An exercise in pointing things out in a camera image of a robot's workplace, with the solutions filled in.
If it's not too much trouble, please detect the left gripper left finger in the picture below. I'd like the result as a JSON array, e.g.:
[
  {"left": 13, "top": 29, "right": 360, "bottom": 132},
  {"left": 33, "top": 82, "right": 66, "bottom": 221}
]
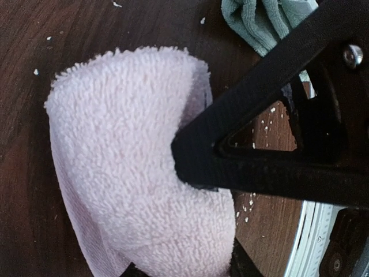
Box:
[{"left": 120, "top": 263, "right": 144, "bottom": 277}]

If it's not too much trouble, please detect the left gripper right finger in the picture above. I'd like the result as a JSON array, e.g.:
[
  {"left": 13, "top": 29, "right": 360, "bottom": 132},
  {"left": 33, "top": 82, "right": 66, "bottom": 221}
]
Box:
[{"left": 230, "top": 239, "right": 263, "bottom": 277}]

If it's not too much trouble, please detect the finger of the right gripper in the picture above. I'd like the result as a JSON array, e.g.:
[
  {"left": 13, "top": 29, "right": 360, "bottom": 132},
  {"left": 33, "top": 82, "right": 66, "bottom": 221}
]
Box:
[{"left": 172, "top": 1, "right": 368, "bottom": 208}]

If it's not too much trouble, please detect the pink towel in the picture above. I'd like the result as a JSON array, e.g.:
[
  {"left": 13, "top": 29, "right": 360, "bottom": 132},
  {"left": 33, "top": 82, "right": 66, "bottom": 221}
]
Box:
[{"left": 44, "top": 47, "right": 236, "bottom": 276}]

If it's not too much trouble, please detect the green towel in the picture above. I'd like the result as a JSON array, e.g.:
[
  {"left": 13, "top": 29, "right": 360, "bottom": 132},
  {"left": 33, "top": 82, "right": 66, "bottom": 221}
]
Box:
[{"left": 221, "top": 0, "right": 318, "bottom": 57}]

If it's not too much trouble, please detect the aluminium front rail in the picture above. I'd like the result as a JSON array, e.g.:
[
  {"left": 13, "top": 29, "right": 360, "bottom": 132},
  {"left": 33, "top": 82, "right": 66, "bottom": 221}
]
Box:
[{"left": 284, "top": 200, "right": 369, "bottom": 277}]

